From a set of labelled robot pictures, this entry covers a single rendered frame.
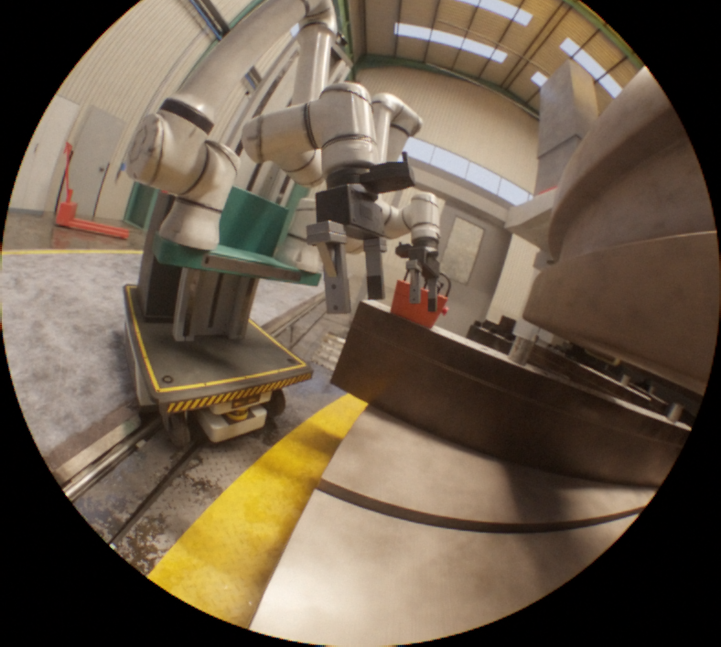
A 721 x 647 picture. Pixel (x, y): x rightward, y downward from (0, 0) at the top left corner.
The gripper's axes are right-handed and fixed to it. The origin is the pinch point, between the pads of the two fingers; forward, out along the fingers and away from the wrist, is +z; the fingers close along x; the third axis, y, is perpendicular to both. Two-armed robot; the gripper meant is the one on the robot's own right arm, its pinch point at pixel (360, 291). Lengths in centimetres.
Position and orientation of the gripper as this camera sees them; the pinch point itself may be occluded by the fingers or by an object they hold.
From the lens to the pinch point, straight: 34.7
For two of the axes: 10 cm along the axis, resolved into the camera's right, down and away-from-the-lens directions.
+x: -3.9, 0.7, -9.2
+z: 0.8, 10.0, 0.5
